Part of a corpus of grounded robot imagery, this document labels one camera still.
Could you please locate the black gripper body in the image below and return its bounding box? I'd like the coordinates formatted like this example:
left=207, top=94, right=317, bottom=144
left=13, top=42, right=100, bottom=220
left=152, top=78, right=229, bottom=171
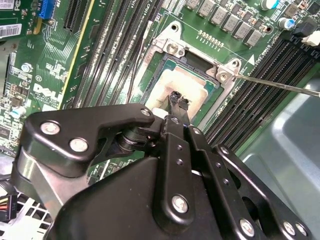
left=46, top=154, right=234, bottom=240

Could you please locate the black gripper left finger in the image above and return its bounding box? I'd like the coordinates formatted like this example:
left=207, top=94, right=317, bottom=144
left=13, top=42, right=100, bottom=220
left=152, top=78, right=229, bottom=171
left=21, top=91, right=196, bottom=229

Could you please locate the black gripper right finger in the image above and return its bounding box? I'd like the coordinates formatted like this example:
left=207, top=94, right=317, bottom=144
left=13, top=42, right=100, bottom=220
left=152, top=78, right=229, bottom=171
left=180, top=98, right=314, bottom=240

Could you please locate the silver topped CPU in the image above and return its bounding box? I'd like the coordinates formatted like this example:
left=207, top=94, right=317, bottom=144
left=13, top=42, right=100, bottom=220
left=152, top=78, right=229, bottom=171
left=144, top=59, right=217, bottom=120

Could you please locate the thin metal locking lever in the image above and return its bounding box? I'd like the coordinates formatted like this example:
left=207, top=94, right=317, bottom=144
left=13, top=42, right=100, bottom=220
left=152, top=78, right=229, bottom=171
left=126, top=21, right=153, bottom=102
left=233, top=73, right=320, bottom=98

